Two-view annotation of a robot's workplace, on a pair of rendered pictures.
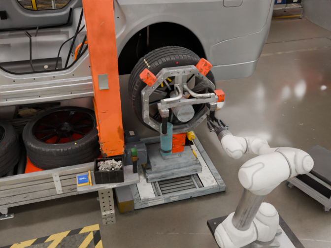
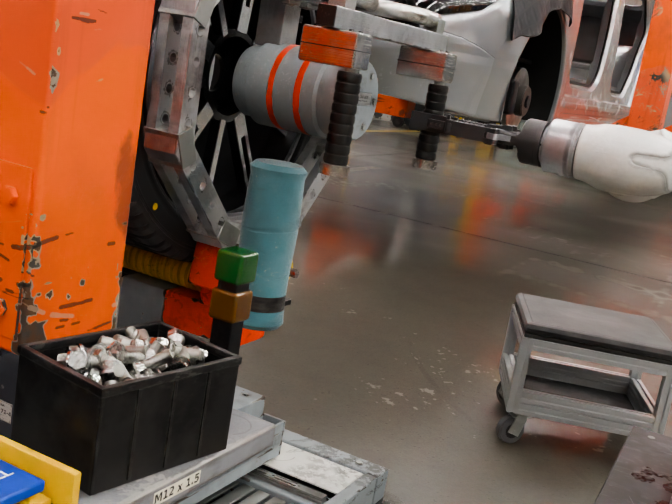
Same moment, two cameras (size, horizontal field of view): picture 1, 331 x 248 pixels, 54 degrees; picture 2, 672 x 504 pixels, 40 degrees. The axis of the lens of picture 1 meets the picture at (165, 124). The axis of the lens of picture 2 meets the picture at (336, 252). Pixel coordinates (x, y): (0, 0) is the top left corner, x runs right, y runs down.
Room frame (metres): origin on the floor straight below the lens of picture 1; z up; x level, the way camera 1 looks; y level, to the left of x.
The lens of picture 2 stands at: (0.88, 0.96, 0.91)
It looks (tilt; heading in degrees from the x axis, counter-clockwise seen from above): 12 degrees down; 312
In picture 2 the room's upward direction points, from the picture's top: 10 degrees clockwise
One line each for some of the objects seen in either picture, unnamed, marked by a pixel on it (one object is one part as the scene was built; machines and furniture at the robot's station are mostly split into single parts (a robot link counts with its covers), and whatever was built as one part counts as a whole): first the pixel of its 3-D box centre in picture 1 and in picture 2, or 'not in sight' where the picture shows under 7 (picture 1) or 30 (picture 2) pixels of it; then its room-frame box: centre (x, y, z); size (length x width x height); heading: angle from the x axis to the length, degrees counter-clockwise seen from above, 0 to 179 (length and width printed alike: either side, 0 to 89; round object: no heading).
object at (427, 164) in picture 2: (211, 118); (431, 124); (1.88, -0.32, 0.83); 0.04 x 0.04 x 0.16
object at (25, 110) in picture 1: (37, 113); not in sight; (3.14, 1.49, 0.02); 0.52 x 0.42 x 0.04; 100
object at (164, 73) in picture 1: (178, 102); (269, 83); (2.05, -0.09, 0.85); 0.54 x 0.07 x 0.54; 106
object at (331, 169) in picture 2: (164, 125); (342, 120); (1.78, 0.01, 0.83); 0.04 x 0.04 x 0.16
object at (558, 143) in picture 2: (225, 137); (562, 148); (1.65, -0.39, 0.83); 0.09 x 0.06 x 0.09; 106
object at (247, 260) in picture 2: (134, 151); (236, 265); (1.72, 0.21, 0.64); 0.04 x 0.04 x 0.04; 16
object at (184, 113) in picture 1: (181, 106); (305, 90); (1.98, -0.11, 0.85); 0.21 x 0.14 x 0.14; 16
